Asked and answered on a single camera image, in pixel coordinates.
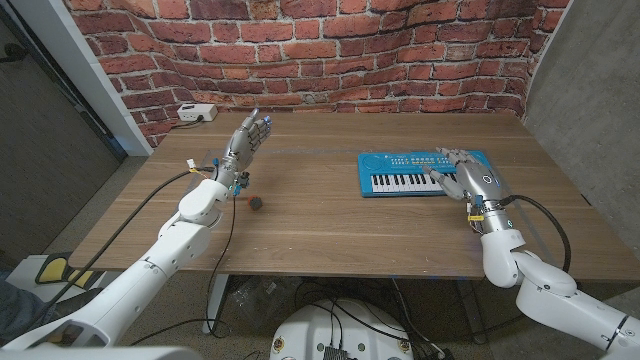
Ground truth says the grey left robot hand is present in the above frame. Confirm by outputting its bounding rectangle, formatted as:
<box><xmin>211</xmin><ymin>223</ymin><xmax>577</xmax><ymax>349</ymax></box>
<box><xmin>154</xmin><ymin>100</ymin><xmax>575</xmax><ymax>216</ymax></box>
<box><xmin>212</xmin><ymin>108</ymin><xmax>273</xmax><ymax>182</ymax></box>

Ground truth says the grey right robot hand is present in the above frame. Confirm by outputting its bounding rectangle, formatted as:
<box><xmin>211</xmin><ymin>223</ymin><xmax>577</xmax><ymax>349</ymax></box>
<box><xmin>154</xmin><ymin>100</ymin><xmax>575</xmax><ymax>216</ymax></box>
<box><xmin>422</xmin><ymin>146</ymin><xmax>504</xmax><ymax>205</ymax></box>

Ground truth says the blue toy piano keyboard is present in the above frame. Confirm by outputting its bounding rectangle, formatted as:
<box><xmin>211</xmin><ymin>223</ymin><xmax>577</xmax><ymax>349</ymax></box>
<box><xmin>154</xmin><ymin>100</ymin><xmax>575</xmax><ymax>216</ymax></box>
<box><xmin>356</xmin><ymin>149</ymin><xmax>494</xmax><ymax>199</ymax></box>

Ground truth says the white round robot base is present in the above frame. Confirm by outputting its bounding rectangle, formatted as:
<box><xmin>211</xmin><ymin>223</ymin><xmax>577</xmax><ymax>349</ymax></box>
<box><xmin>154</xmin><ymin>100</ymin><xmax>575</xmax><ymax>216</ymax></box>
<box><xmin>269</xmin><ymin>298</ymin><xmax>415</xmax><ymax>360</ymax></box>

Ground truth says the white power strip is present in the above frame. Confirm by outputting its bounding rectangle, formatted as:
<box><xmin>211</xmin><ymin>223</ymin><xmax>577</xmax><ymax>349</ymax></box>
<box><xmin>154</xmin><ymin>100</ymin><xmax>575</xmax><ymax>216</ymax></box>
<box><xmin>176</xmin><ymin>103</ymin><xmax>219</xmax><ymax>123</ymax></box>

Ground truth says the red brick printed backdrop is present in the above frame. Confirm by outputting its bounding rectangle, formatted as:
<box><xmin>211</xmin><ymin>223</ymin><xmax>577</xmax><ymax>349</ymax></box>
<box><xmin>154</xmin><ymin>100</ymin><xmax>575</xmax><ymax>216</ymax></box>
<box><xmin>63</xmin><ymin>0</ymin><xmax>572</xmax><ymax>149</ymax></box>

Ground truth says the grey table leg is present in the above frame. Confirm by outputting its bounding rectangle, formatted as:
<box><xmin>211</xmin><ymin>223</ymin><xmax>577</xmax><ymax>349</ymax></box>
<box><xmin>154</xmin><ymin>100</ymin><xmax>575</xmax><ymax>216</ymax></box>
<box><xmin>455</xmin><ymin>279</ymin><xmax>489</xmax><ymax>345</ymax></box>

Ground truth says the clear plastic bag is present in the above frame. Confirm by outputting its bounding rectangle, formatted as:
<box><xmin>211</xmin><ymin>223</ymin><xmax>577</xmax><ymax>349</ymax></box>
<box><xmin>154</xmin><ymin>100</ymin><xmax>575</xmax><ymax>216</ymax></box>
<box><xmin>230</xmin><ymin>276</ymin><xmax>297</xmax><ymax>332</ymax></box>

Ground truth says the white table leg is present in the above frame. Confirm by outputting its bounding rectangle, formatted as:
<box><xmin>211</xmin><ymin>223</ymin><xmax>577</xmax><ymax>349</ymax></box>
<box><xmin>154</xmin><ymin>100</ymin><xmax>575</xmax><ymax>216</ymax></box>
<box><xmin>201</xmin><ymin>273</ymin><xmax>230</xmax><ymax>335</ymax></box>

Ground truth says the yellow black foot pedal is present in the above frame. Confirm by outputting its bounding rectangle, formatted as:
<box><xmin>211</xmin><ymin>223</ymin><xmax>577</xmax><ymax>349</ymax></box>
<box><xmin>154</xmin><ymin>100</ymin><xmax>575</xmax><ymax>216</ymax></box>
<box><xmin>34</xmin><ymin>253</ymin><xmax>97</xmax><ymax>290</ymax></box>

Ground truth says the black shoe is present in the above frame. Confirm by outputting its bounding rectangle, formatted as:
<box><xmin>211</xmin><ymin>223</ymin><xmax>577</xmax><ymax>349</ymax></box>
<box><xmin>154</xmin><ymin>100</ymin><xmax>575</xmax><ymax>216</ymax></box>
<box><xmin>47</xmin><ymin>287</ymin><xmax>104</xmax><ymax>324</ymax></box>

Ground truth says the white robot torso edge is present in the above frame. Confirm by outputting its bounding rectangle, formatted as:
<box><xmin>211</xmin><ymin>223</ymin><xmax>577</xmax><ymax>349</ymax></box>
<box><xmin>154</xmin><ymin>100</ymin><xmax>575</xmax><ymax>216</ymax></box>
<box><xmin>0</xmin><ymin>346</ymin><xmax>204</xmax><ymax>360</ymax></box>

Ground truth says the person leg in blue jeans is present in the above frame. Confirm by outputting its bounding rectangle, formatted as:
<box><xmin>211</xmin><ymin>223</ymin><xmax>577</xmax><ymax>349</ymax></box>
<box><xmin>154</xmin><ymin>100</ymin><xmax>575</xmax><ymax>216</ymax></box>
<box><xmin>0</xmin><ymin>279</ymin><xmax>51</xmax><ymax>346</ymax></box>

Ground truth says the black power strip cable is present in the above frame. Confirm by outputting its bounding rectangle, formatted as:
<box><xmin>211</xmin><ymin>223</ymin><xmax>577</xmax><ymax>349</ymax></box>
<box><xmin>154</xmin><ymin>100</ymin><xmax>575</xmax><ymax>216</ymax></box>
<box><xmin>170</xmin><ymin>115</ymin><xmax>205</xmax><ymax>131</ymax></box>

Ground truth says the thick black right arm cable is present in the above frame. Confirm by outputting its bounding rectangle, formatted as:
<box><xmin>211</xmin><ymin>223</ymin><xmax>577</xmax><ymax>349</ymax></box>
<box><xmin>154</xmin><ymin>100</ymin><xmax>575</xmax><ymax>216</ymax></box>
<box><xmin>498</xmin><ymin>193</ymin><xmax>573</xmax><ymax>275</ymax></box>

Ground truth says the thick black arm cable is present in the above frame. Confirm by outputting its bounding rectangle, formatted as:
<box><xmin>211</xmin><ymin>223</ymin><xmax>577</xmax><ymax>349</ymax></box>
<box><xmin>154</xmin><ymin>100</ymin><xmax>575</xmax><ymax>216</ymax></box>
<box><xmin>47</xmin><ymin>167</ymin><xmax>216</xmax><ymax>311</ymax></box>
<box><xmin>498</xmin><ymin>193</ymin><xmax>573</xmax><ymax>275</ymax></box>

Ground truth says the thin black left wrist cable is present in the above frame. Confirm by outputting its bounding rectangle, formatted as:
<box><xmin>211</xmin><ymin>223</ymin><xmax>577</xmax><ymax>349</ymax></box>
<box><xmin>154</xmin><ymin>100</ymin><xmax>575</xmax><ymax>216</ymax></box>
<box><xmin>203</xmin><ymin>192</ymin><xmax>239</xmax><ymax>339</ymax></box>

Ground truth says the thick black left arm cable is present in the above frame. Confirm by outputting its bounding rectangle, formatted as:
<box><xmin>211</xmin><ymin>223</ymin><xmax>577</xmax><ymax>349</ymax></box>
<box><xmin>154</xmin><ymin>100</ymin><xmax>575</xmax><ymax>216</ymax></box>
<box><xmin>47</xmin><ymin>167</ymin><xmax>216</xmax><ymax>311</ymax></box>

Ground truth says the white door frame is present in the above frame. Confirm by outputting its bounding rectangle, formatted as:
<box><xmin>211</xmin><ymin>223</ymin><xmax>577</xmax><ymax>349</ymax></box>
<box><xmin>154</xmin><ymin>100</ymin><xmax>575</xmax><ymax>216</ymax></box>
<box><xmin>8</xmin><ymin>0</ymin><xmax>154</xmax><ymax>157</ymax></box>

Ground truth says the black door handle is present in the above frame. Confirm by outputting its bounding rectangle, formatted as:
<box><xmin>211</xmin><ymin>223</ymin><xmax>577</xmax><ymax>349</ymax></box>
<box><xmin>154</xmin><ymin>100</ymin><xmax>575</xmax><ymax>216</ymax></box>
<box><xmin>0</xmin><ymin>42</ymin><xmax>29</xmax><ymax>64</ymax></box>

